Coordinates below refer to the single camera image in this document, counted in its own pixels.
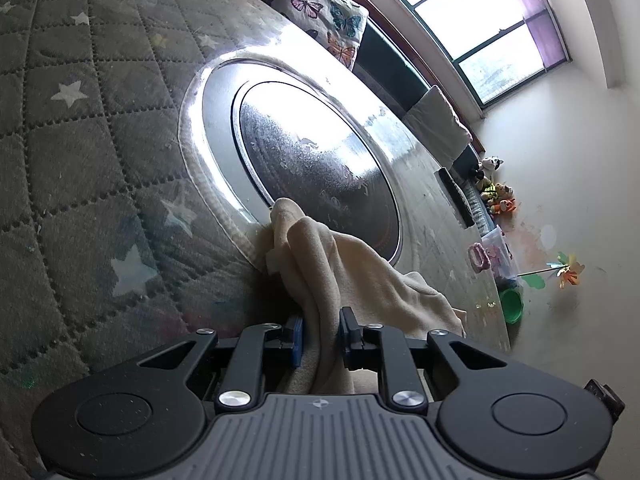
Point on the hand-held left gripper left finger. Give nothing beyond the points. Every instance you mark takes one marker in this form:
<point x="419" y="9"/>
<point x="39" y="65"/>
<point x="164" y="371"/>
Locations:
<point x="297" y="342"/>

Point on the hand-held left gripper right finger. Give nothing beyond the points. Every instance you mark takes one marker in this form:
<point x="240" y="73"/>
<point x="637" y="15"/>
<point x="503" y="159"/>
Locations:
<point x="346" y="347"/>

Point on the cream garment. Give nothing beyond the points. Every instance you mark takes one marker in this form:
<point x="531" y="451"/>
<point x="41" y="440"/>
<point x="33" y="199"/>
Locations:
<point x="320" y="270"/>

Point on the green plastic bowl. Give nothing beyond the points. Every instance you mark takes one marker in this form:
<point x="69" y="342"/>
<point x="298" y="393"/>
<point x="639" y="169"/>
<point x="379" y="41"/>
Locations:
<point x="512" y="306"/>

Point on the clear plastic storage box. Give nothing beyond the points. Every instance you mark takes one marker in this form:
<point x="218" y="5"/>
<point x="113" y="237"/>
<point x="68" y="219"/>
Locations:
<point x="502" y="255"/>

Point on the black remote control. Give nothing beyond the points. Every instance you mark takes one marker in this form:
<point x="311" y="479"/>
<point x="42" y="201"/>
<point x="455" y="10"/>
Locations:
<point x="456" y="195"/>

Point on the round dark table inset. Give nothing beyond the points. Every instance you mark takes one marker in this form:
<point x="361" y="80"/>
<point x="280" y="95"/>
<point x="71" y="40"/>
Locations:
<point x="310" y="150"/>

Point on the blue patterned seat cushion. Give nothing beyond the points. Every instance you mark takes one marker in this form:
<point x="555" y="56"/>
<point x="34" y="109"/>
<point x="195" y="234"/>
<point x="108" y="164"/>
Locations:
<point x="484" y="212"/>

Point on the orange plush toy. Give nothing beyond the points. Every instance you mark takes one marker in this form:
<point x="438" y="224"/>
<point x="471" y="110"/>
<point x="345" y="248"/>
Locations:
<point x="504" y="207"/>

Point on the yellow plush toy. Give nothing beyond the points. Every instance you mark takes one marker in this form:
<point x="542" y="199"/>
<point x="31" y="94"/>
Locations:
<point x="495" y="191"/>

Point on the colourful pinwheel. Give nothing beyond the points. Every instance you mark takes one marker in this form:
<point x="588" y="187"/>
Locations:
<point x="567" y="270"/>

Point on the beige cushion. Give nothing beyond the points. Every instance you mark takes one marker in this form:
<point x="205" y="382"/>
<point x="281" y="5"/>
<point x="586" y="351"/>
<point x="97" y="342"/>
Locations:
<point x="440" y="122"/>

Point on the dark green sofa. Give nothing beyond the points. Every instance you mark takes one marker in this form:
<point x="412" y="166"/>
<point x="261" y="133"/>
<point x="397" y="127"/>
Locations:
<point x="385" y="65"/>

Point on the butterfly print pillow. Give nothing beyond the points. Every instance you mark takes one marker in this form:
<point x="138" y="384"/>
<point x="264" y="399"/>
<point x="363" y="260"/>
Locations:
<point x="320" y="10"/>

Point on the window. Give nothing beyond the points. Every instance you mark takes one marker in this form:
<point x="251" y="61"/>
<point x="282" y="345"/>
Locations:
<point x="465" y="15"/>

